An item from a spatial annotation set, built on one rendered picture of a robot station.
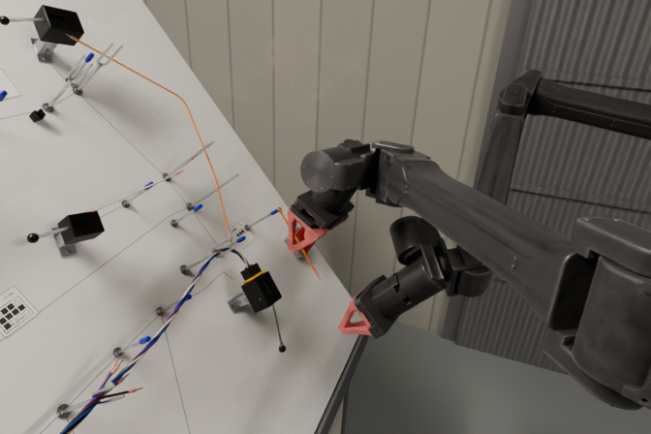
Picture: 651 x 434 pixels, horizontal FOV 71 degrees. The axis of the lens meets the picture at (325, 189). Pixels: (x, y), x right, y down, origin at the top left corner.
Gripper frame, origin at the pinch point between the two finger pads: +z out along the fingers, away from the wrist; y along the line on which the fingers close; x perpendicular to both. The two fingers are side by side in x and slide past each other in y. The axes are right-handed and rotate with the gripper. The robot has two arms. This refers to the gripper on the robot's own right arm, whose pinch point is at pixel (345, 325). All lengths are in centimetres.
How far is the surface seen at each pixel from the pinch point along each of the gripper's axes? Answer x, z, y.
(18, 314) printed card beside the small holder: -28.6, 15.9, 33.8
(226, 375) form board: -5.1, 20.0, 9.5
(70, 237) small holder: -33.8, 8.8, 26.8
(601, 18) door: -22, -66, -125
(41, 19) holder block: -67, 1, 17
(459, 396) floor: 71, 65, -119
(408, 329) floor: 42, 83, -146
